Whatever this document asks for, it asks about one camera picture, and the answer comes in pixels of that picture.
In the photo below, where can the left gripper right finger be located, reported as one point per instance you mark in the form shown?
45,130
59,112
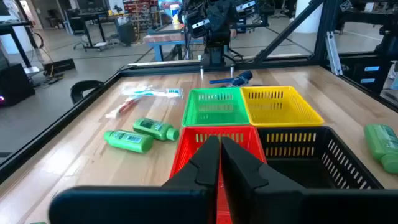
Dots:
295,208

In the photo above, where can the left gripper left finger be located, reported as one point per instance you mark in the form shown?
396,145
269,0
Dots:
140,205

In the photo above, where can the navy shave butter tube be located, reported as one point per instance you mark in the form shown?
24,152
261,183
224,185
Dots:
244,77

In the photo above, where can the green travel bottle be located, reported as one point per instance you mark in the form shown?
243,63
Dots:
382,146
154,128
129,141

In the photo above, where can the teal toothbrush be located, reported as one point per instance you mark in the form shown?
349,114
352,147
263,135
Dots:
149,92

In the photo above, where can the red toothbrush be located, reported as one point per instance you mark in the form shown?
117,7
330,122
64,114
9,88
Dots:
126,106

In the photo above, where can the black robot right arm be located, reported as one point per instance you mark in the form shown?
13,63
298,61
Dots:
217,46

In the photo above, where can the small white blue canister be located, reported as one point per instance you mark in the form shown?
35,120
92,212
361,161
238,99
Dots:
174,14

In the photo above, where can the black plastic basket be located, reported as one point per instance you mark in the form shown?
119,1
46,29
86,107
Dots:
295,172

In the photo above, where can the red parts bins shelf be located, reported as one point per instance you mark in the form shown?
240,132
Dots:
140,9

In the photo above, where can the black PC under desk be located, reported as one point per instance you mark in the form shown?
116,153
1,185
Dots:
127,32

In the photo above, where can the red plastic basket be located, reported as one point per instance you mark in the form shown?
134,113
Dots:
186,146

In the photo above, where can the yellow plastic basket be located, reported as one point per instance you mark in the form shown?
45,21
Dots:
280,116

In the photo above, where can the green plastic basket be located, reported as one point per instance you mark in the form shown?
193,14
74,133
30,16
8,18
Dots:
214,118

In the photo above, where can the black office desk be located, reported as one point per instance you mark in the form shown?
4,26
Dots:
93,16

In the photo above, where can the black floor box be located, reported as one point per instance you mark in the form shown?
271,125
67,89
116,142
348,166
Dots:
59,66

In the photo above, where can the black box blue labels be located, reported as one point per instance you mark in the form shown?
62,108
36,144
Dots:
370,77

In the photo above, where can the black PC tower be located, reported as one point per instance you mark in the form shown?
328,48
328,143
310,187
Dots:
15,85

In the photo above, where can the black standing desk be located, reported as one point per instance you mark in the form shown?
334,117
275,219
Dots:
9,28

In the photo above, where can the blue frame wooden workbench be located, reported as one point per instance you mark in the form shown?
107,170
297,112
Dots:
168,39

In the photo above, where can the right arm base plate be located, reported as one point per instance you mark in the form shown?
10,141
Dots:
217,63

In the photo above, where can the black aluminium table frame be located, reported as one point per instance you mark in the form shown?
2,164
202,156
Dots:
46,138

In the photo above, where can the silver aluminium bracket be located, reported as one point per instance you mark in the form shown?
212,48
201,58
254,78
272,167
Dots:
333,53

